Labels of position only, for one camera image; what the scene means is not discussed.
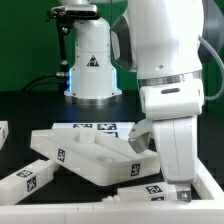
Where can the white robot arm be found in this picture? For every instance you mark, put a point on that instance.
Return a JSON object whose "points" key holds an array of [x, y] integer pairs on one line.
{"points": [[163, 42]]}

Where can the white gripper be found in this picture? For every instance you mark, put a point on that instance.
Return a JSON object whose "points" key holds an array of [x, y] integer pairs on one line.
{"points": [[176, 144]]}

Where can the black camera on stand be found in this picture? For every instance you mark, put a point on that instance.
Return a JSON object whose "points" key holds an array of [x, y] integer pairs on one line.
{"points": [[65, 17]]}

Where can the white desk tabletop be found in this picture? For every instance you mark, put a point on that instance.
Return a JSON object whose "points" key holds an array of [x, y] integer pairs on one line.
{"points": [[100, 158]]}

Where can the white L-shaped fence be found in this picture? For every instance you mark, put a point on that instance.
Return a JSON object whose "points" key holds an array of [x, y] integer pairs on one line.
{"points": [[208, 210]]}

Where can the white marker base plate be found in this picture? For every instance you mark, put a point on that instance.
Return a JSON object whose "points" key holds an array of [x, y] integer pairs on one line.
{"points": [[117, 129]]}

